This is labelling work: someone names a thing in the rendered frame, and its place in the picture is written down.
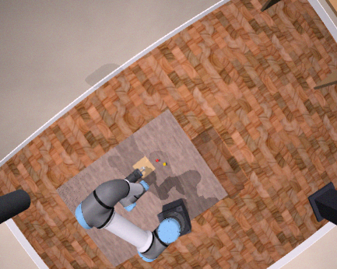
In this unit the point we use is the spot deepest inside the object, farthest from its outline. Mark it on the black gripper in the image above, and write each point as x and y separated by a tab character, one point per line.
132	177

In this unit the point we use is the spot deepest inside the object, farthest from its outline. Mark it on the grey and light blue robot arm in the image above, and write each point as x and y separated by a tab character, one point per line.
97	210

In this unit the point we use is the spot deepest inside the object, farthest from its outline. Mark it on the tan flat mat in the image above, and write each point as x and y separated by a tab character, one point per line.
144	162

